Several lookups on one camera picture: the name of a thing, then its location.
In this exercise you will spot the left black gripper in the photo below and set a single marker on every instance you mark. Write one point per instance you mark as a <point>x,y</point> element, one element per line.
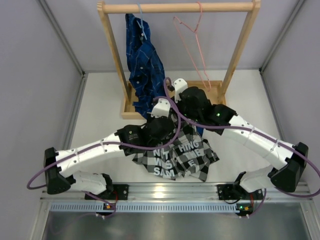
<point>149,120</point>

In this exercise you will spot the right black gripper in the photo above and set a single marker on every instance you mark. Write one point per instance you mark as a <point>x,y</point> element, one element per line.
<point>180,102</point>

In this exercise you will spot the black white checkered shirt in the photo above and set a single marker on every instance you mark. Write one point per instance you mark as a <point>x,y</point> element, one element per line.
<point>189,155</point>

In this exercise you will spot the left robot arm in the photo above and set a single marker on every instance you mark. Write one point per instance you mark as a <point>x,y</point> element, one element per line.
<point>64,168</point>

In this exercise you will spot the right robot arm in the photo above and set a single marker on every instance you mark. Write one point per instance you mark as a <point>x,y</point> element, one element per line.
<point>286,162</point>

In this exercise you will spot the blue plaid shirt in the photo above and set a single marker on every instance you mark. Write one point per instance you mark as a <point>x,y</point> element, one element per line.
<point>147,72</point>

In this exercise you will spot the light blue hanger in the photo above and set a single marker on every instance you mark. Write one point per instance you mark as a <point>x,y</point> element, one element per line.
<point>141,24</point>

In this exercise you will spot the wooden clothes rack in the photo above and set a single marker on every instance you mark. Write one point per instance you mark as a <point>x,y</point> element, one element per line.
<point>217,88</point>

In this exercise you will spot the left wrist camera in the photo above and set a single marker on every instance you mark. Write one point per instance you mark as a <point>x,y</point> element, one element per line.
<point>161,108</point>

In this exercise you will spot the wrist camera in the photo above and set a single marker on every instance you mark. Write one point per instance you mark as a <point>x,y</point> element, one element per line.
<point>161,108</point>
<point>179,86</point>

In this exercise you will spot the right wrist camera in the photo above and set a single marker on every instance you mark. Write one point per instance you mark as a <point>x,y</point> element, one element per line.
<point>179,86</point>

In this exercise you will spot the aluminium mounting rail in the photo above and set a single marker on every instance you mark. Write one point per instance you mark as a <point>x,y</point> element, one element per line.
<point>182,192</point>

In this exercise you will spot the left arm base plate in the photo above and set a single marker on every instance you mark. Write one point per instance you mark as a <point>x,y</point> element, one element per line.
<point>120,192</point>

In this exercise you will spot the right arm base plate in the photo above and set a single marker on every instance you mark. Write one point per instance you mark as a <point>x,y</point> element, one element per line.
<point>226,192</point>

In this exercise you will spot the slotted cable duct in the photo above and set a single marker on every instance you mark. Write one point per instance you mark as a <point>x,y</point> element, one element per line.
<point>149,207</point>

